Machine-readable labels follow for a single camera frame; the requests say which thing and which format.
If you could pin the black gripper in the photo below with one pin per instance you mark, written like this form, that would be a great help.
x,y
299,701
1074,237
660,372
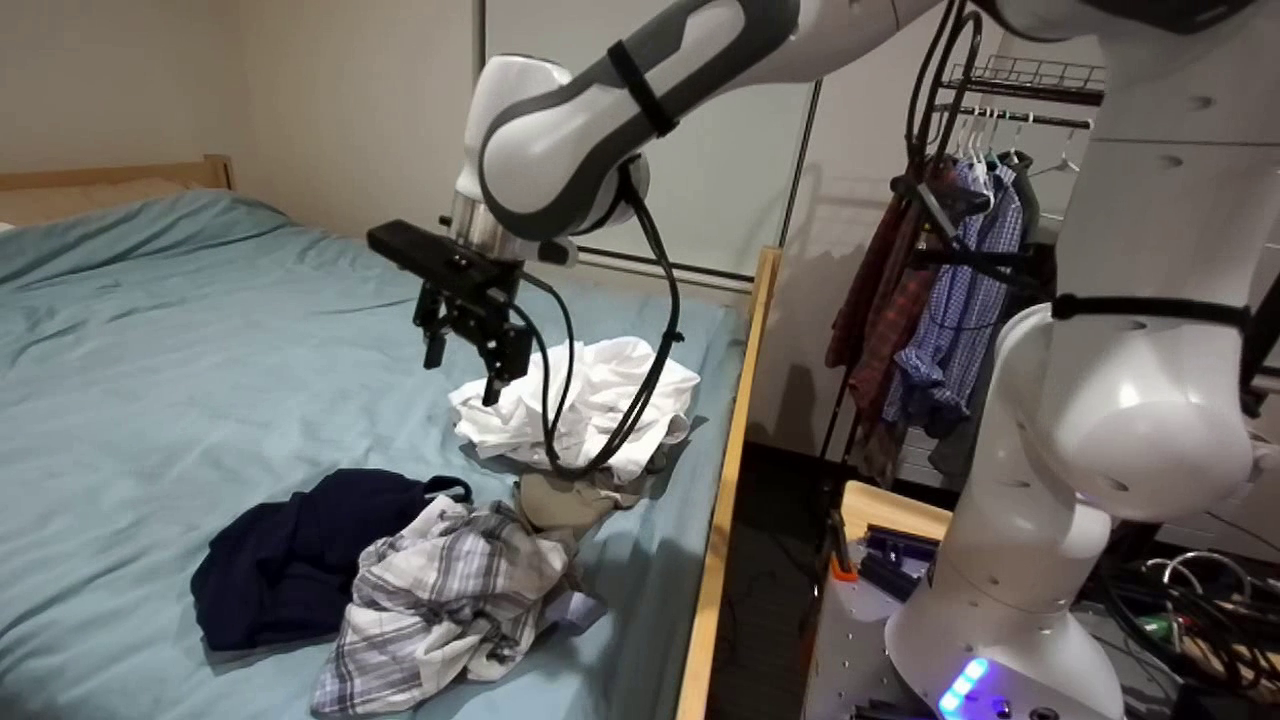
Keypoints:
x,y
472,305

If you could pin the white shirt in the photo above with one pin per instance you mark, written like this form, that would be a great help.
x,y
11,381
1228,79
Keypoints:
x,y
603,402

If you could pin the plaid checked shirt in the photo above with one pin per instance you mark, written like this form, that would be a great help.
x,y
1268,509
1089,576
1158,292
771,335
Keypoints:
x,y
452,600

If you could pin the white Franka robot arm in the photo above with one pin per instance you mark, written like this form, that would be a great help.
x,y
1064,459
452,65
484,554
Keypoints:
x,y
1104,425

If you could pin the black clothes rack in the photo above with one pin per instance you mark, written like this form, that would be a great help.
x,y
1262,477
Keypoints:
x,y
949,82

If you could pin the olive khaki garment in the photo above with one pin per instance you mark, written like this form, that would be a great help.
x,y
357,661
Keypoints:
x,y
574,507

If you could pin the navy blue garment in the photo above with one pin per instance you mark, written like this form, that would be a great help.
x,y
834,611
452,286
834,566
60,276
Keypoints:
x,y
302,561

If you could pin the bed with blue sheet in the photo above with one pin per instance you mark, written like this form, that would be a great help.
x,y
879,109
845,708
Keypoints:
x,y
200,363

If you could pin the dark red hanging shirt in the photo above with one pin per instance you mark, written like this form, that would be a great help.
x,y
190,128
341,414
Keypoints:
x,y
881,292

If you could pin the small wooden box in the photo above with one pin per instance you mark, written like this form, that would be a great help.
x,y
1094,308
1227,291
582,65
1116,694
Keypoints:
x,y
884,507

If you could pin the black tools pile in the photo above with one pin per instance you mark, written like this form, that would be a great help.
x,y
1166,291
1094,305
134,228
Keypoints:
x,y
898,561

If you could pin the blue hanging shirt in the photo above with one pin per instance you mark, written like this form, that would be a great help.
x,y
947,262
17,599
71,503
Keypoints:
x,y
963,323

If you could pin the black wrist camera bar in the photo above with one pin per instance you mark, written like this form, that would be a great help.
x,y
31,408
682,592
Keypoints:
x,y
432,249

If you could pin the wooden bed frame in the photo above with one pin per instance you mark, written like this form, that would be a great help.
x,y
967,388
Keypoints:
x,y
725,507

